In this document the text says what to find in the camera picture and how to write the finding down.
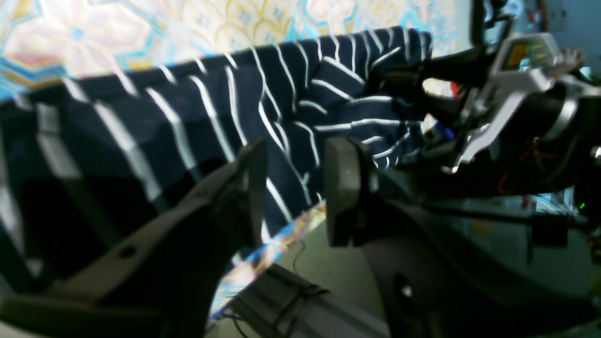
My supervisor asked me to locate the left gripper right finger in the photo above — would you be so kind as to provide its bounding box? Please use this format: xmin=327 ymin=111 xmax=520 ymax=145
xmin=325 ymin=137 xmax=600 ymax=338

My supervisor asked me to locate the patterned floral tablecloth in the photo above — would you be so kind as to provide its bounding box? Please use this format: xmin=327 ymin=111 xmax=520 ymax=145
xmin=0 ymin=0 xmax=472 ymax=320

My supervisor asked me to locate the navy white striped T-shirt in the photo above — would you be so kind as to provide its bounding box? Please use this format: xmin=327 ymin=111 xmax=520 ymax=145
xmin=1 ymin=26 xmax=433 ymax=291

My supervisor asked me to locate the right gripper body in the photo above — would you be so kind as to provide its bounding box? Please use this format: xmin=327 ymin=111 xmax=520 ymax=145
xmin=415 ymin=84 xmax=578 ymax=198

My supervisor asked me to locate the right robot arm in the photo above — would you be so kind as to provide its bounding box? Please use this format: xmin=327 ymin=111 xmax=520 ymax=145
xmin=385 ymin=36 xmax=600 ymax=209

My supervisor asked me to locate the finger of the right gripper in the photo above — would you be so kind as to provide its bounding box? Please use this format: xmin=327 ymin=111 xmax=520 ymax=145
xmin=384 ymin=46 xmax=493 ymax=91
xmin=413 ymin=92 xmax=467 ymax=128

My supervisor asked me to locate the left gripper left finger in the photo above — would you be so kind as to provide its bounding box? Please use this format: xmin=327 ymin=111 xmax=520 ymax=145
xmin=1 ymin=140 xmax=268 ymax=338

